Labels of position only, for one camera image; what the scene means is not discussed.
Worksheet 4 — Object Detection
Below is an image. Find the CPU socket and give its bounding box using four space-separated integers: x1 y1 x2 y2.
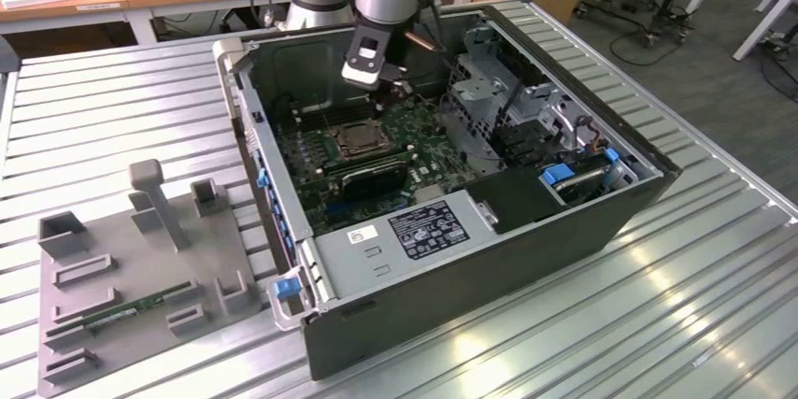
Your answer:
328 119 406 164

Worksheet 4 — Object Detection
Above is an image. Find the green RAM stick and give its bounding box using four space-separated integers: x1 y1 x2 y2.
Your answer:
80 282 192 331
320 155 408 174

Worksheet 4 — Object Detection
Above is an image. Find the metal drive cage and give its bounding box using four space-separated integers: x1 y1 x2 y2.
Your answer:
446 20 524 172

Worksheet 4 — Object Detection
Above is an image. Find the black disk bay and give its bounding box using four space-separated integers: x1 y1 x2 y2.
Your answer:
491 119 558 167

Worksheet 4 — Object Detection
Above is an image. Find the grey power supply unit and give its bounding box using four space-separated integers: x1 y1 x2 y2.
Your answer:
308 191 502 303

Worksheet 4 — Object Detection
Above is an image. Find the blue disk carrier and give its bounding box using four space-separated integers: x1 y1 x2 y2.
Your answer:
540 163 610 207

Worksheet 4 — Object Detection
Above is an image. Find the black PC case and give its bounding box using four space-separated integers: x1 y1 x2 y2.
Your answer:
211 0 680 381

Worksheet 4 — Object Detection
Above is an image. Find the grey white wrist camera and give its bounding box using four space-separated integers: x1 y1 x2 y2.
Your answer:
340 20 392 92

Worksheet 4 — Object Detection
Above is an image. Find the silver CPU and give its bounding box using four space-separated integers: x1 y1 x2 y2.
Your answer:
343 125 383 148

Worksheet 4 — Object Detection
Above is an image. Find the graphics card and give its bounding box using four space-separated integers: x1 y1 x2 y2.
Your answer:
339 158 411 203

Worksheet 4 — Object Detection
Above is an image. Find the blue case latch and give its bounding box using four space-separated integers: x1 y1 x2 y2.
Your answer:
272 278 301 301

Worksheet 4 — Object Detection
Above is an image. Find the grey parts rack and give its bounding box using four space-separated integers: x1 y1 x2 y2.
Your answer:
35 159 264 398

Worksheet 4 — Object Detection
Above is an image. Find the green motherboard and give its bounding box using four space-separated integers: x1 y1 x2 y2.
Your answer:
273 90 482 237

